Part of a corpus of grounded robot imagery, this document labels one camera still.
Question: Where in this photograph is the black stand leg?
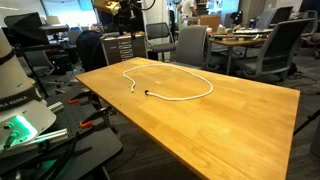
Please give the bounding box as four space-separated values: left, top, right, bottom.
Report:
293 108 320 136

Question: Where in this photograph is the brown cardboard box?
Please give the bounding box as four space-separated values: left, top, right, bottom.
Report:
199 14 223 33

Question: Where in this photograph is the yellow wrist camera mount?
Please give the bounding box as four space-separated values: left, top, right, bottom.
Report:
93 0 122 16

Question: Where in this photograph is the black panel on stand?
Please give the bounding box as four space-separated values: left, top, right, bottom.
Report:
3 12 51 98

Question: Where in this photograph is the grey office chair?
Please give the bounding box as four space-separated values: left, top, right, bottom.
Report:
24 49 56 76
256 8 279 30
299 9 320 60
171 25 209 70
234 18 316 81

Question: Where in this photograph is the silver aluminium extrusion bar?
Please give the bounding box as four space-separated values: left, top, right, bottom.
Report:
29 128 70 145
47 101 65 114

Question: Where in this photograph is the white rope with black tip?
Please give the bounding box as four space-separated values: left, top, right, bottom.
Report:
122 63 214 102

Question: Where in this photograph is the black mesh office chair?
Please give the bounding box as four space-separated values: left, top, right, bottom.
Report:
145 22 178 63

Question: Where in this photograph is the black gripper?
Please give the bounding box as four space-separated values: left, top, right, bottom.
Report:
114 0 145 36

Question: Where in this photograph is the standing person white shirt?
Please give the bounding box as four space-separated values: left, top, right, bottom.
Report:
179 0 199 18

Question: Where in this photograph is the orange handled black clamp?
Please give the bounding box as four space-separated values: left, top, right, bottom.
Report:
79 105 118 130
68 89 102 111

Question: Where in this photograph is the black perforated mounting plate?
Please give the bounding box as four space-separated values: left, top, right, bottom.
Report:
0 88 123 180

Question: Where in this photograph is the wooden office desk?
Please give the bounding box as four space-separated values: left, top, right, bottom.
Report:
208 31 269 76

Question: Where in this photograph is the grey drawer cabinet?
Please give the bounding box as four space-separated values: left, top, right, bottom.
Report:
100 32 148 66

